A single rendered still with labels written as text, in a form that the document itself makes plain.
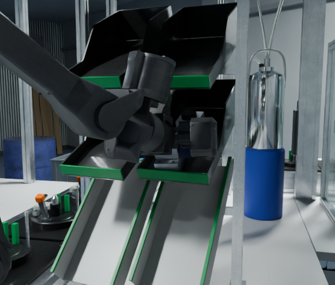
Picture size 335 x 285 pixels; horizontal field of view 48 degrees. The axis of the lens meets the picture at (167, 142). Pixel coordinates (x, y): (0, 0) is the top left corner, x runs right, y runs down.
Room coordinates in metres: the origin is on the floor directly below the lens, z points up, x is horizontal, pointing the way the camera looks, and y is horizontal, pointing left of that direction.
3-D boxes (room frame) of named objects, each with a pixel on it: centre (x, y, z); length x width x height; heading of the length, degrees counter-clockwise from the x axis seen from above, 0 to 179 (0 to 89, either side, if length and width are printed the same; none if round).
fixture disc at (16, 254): (0.81, 0.38, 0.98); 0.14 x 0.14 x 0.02
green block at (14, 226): (0.85, 0.36, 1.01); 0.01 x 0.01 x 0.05; 78
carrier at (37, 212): (1.06, 0.32, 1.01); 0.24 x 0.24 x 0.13; 78
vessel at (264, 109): (1.46, -0.38, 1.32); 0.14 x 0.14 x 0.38
